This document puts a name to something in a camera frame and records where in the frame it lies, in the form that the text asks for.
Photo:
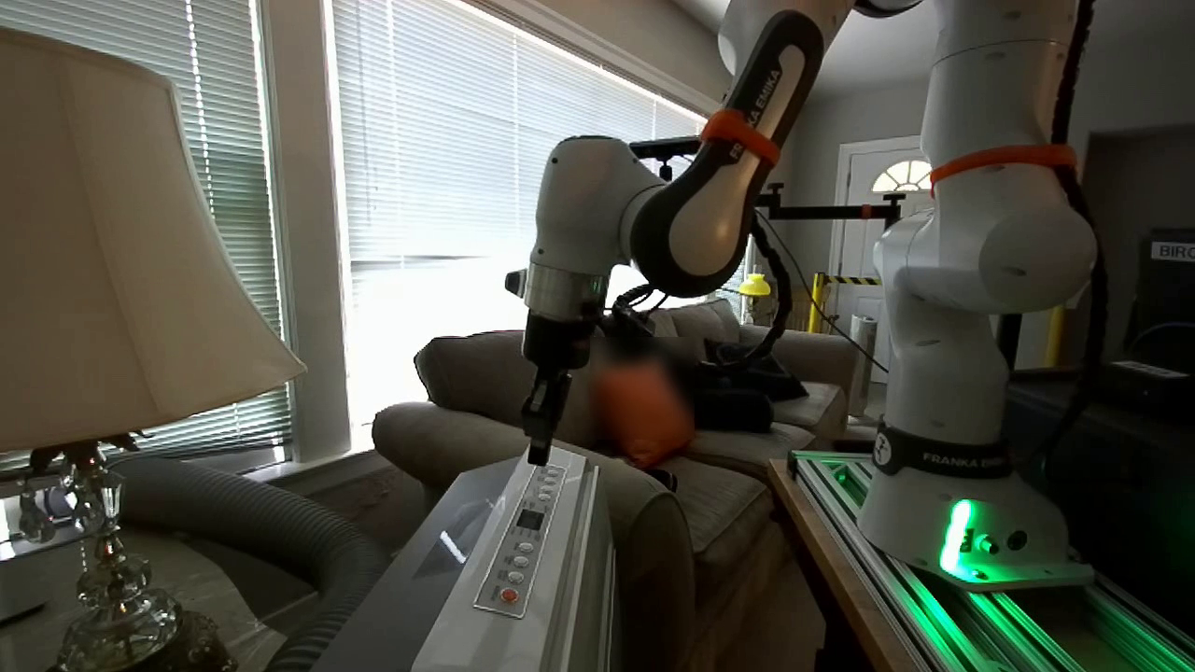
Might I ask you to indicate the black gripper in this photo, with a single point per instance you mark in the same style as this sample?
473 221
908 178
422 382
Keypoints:
558 343

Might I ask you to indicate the white portable air conditioner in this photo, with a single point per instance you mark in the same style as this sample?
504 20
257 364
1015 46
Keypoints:
525 573

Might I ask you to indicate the white door with fanlight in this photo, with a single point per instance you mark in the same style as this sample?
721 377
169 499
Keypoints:
872 188

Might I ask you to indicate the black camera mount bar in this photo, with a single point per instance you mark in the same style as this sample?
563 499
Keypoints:
828 212

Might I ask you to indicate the orange cushion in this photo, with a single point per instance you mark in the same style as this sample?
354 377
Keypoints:
645 415

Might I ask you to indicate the white window frame post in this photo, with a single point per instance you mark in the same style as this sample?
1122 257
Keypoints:
305 224

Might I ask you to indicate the narrow white window blind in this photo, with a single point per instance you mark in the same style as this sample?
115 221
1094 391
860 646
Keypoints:
225 188

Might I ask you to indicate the wide white window blind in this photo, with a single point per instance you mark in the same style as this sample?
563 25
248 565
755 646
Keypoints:
433 136

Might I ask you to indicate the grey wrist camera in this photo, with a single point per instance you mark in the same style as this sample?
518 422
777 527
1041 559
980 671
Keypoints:
520 282

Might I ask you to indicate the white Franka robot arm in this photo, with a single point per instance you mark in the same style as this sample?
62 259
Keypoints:
971 264

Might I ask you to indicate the crystal glass lamp base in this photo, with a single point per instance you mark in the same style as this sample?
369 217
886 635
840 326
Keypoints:
115 584

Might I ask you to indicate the yellow post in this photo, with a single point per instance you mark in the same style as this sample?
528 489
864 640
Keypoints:
817 305

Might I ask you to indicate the robot platform with rails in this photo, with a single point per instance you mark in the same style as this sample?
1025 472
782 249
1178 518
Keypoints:
945 620

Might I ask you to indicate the grey-brown fabric sofa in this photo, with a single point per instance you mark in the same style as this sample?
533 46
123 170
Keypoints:
473 375

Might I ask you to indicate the cream fabric lamp shade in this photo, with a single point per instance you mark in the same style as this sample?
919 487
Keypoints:
115 249

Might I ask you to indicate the small yellow lamp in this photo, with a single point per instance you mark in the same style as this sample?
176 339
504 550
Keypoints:
755 285

